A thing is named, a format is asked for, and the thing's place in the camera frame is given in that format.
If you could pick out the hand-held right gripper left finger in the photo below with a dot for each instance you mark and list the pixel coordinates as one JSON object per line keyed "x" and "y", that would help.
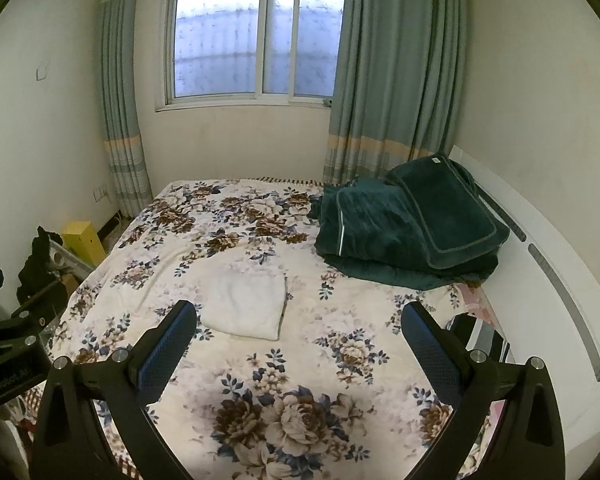
{"x": 166, "y": 341}

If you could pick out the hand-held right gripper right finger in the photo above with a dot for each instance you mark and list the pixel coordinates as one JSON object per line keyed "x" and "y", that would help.
{"x": 430, "y": 350}

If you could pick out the white towel cloth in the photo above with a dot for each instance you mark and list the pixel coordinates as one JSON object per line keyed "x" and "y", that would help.
{"x": 245, "y": 302}

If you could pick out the black cloth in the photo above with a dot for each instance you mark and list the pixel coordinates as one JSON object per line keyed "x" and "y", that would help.
{"x": 37, "y": 265}

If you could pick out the yellow box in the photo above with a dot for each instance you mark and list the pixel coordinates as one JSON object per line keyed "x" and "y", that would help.
{"x": 85, "y": 242}

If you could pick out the dark green quilt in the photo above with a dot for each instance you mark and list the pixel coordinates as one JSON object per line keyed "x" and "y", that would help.
{"x": 370, "y": 240}

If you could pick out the floral printed blanket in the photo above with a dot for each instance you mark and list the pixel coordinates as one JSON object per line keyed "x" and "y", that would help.
{"x": 300, "y": 360}

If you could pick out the white bed headboard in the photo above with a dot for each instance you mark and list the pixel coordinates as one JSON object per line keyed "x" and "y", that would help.
{"x": 545, "y": 280}

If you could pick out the dark green pillow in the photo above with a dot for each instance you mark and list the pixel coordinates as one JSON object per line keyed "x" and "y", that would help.
{"x": 445, "y": 210}

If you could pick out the teal striped curtain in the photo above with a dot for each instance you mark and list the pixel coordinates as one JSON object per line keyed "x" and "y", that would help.
{"x": 122, "y": 110}
{"x": 395, "y": 75}

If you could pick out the silver metal frame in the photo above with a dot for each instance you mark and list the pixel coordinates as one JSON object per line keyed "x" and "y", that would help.
{"x": 72, "y": 260}

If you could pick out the white wall socket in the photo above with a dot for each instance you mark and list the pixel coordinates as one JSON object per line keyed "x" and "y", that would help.
{"x": 100, "y": 193}

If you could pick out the white wall switch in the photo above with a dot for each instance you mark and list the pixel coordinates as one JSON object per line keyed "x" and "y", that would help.
{"x": 43, "y": 71}

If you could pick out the window with white frame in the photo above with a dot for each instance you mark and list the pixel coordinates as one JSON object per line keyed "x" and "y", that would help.
{"x": 252, "y": 35}

